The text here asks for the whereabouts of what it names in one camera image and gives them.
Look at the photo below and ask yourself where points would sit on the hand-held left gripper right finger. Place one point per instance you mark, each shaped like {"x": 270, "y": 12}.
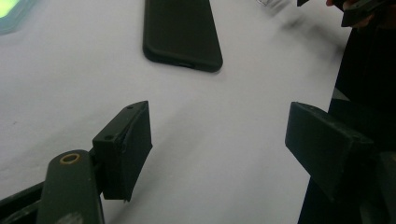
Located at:
{"x": 323, "y": 146}

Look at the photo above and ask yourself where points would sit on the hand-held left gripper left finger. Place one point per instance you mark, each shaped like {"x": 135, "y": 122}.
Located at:
{"x": 124, "y": 155}

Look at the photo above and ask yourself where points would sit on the black phone case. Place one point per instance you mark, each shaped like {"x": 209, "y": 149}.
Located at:
{"x": 180, "y": 34}

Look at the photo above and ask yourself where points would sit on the white table board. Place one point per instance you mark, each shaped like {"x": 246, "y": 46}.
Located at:
{"x": 77, "y": 84}

